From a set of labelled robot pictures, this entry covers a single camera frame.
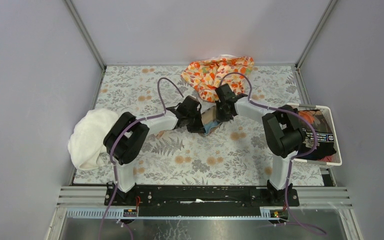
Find light blue cleaning cloth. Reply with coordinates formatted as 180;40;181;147
203;120;220;136

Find plaid glasses case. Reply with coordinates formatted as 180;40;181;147
199;106;224;137

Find clear pink sunglasses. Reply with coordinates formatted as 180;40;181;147
155;130;166;139

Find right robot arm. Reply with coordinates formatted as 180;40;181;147
215;84;305;206

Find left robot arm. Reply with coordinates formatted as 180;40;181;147
103;96;205;206

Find orange floral fabric pouch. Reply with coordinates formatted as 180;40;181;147
180;55;255;103

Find white perforated plastic basket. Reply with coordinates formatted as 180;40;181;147
288;102;343;169

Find dark clothing in basket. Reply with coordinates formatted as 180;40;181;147
298;109;337;162

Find white towel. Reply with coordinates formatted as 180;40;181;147
67;108;119;171

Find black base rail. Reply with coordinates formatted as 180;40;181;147
104;182;300;217

